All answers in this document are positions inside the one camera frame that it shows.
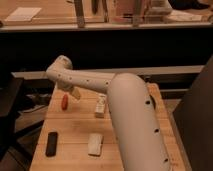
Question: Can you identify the white paper sheet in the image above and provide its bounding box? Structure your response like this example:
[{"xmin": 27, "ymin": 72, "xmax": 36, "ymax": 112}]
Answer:
[{"xmin": 5, "ymin": 7, "xmax": 41, "ymax": 22}]

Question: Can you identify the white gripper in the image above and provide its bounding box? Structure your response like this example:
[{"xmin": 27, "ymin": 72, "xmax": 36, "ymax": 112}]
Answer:
[{"xmin": 57, "ymin": 82, "xmax": 81, "ymax": 100}]

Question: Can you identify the black rectangular device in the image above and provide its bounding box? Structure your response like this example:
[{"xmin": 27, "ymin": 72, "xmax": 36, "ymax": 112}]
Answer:
[{"xmin": 45, "ymin": 132, "xmax": 58, "ymax": 157}]

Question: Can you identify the green bowl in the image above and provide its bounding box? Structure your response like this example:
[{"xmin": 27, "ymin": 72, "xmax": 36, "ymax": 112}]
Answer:
[{"xmin": 150, "ymin": 95, "xmax": 156, "ymax": 109}]

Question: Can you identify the white sponge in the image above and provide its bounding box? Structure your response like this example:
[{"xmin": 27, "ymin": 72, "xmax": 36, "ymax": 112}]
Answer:
[{"xmin": 88, "ymin": 133, "xmax": 103, "ymax": 156}]

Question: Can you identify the white bottle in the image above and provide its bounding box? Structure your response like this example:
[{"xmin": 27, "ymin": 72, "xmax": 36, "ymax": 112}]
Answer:
[{"xmin": 95, "ymin": 94, "xmax": 106, "ymax": 118}]

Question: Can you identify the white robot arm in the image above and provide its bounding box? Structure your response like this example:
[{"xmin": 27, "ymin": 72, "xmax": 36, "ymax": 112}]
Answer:
[{"xmin": 46, "ymin": 55, "xmax": 172, "ymax": 171}]

